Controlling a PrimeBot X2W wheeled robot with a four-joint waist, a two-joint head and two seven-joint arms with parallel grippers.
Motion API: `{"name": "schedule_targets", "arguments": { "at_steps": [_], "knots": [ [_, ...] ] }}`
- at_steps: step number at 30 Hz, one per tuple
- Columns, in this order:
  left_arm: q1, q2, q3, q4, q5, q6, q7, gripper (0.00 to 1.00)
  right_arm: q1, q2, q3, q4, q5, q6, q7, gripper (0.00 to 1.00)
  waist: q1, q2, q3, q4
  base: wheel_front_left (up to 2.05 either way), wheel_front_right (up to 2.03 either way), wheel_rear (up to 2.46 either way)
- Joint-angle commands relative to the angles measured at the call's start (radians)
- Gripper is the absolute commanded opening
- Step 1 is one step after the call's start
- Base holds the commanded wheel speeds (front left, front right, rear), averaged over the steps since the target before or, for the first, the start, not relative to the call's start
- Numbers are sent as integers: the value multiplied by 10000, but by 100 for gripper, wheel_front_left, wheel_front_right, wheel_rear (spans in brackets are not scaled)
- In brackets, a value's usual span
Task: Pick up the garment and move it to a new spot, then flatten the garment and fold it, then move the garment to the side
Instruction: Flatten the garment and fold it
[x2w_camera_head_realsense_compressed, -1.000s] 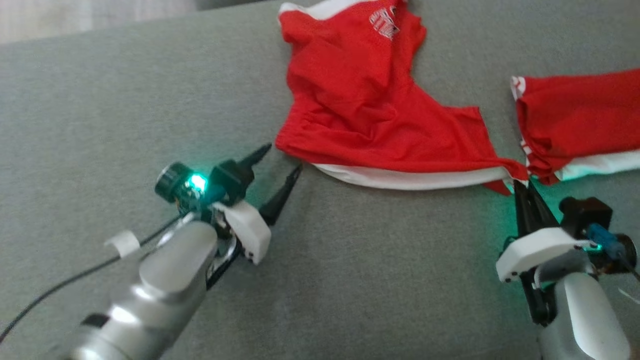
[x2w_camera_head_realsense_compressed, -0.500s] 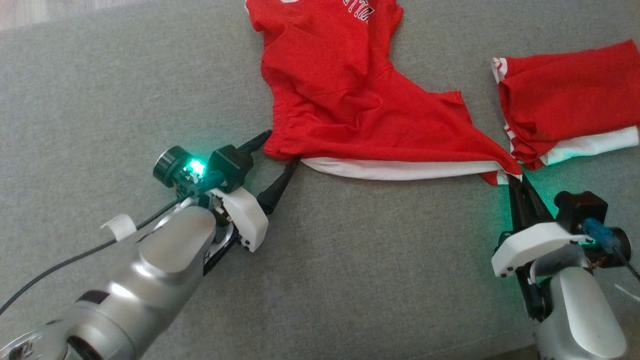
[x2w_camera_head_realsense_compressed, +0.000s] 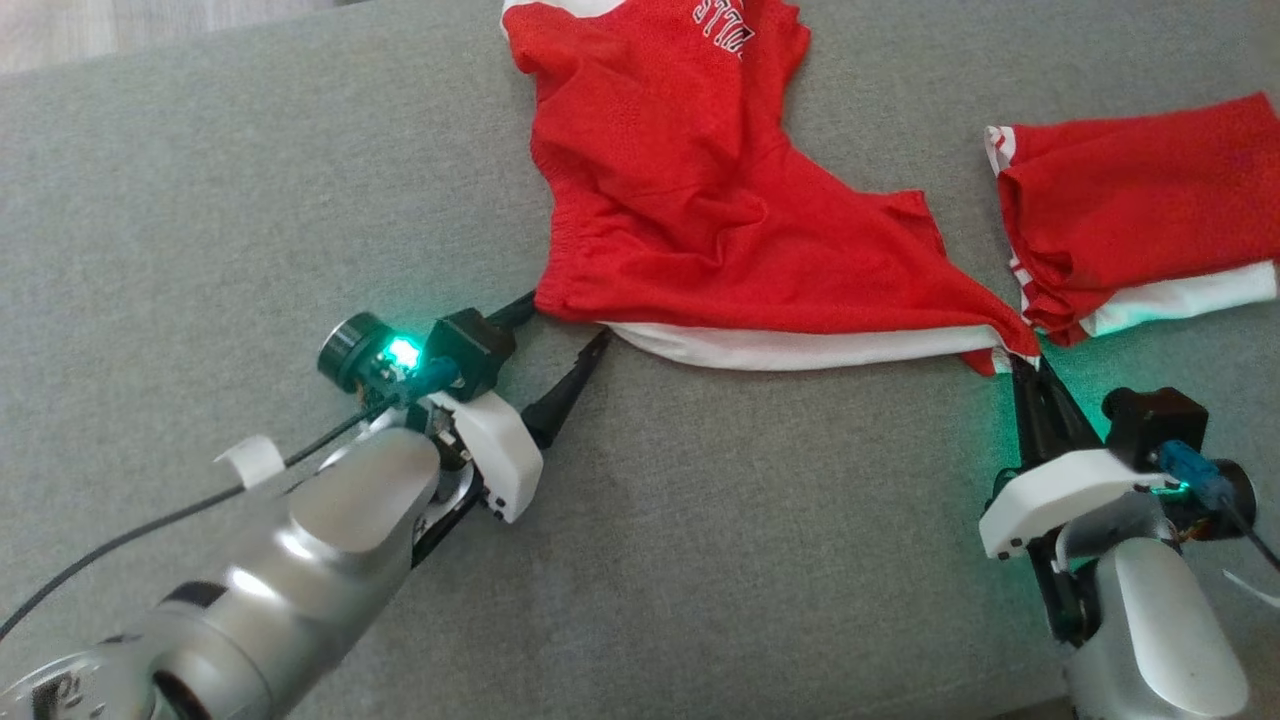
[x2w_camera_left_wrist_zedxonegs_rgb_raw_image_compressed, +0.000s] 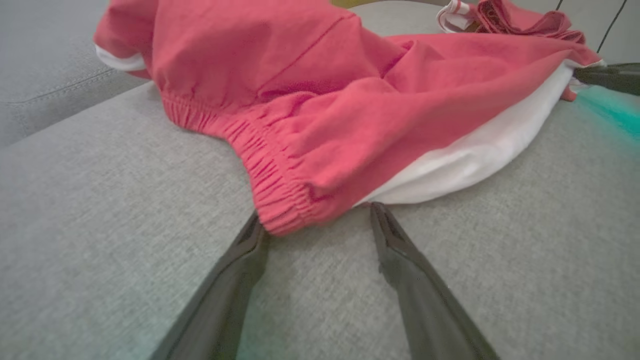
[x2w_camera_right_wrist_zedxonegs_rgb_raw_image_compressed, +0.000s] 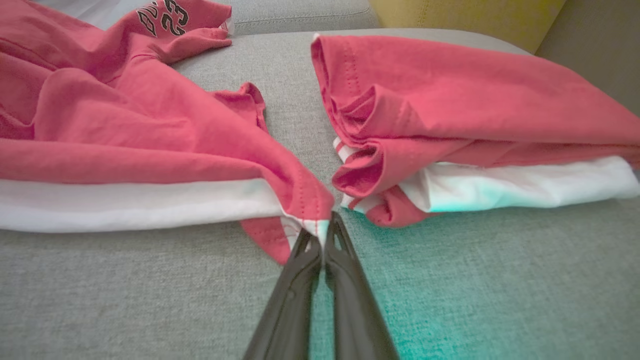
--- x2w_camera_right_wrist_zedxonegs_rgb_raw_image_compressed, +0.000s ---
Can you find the yellow sofa back cushion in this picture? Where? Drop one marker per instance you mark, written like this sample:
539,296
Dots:
460,20

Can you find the beige panel behind sofa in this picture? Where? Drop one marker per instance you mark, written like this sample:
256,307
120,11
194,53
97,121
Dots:
600,45

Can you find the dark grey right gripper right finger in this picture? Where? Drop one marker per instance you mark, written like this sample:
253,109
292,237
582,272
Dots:
357,310

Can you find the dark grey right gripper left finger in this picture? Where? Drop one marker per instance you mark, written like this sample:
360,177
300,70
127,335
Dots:
287,310

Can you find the red shorts with white stripe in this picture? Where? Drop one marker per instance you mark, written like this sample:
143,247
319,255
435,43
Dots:
125,125

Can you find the red basketball jersey top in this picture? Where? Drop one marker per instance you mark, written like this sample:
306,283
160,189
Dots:
450,100

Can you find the grey sofa seat cushion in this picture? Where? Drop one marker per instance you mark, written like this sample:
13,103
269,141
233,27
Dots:
300,15

